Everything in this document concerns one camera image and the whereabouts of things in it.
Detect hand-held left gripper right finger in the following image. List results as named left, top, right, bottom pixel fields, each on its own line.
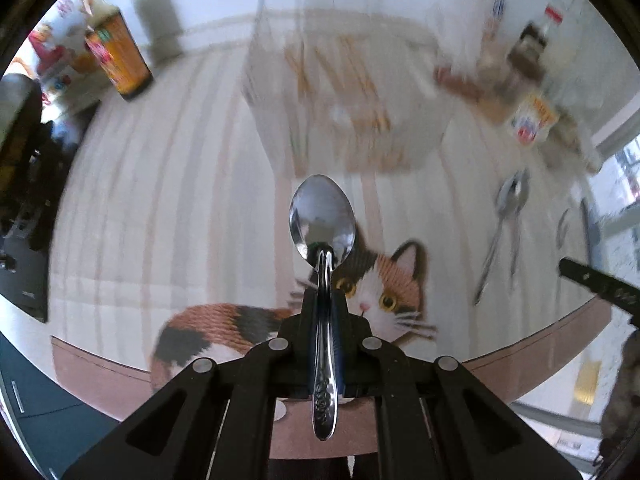
left=327, top=292, right=583, bottom=480

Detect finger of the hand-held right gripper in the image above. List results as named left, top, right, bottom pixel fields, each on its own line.
left=557, top=257, right=640, bottom=318

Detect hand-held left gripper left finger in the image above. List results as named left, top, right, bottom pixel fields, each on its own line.
left=62, top=290, right=321, bottom=480

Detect steel spoon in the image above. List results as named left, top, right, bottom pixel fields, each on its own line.
left=556, top=208, right=571, bottom=250
left=507, top=169, right=532, bottom=293
left=472, top=177, right=521, bottom=306
left=289, top=174, right=357, bottom=442

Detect clear plastic tray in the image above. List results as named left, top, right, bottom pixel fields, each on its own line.
left=241, top=0, right=451, bottom=176

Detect row of wooden chopsticks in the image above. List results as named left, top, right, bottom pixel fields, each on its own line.
left=282, top=35, right=408, bottom=171

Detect blue smartphone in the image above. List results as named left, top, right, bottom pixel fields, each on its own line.
left=580, top=198, right=604, bottom=271

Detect window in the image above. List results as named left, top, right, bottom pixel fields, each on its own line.
left=590, top=135, right=640, bottom=241

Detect crumpled clear plastic bag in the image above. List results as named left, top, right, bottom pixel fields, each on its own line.
left=540, top=110, right=601, bottom=176

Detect orange white seasoning box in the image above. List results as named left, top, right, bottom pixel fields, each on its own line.
left=507, top=91, right=561, bottom=147

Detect cat printed table mat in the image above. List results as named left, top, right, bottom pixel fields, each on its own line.
left=50, top=5, right=616, bottom=461

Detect small red packet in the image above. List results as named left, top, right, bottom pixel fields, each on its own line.
left=432, top=67, right=486, bottom=102

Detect red cap sauce bottle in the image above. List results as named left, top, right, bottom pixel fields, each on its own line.
left=507, top=5, right=566, bottom=81

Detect blue kitchen cabinet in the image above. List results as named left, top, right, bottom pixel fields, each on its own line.
left=0, top=332, right=121, bottom=480

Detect clear bag with bottle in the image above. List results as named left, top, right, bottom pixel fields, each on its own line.
left=425, top=0, right=507, bottom=81

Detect dark soy sauce bottle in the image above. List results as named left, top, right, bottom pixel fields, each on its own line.
left=76, top=0, right=154, bottom=102

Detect colourful wall stickers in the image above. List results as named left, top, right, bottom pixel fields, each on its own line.
left=15, top=0, right=108, bottom=106

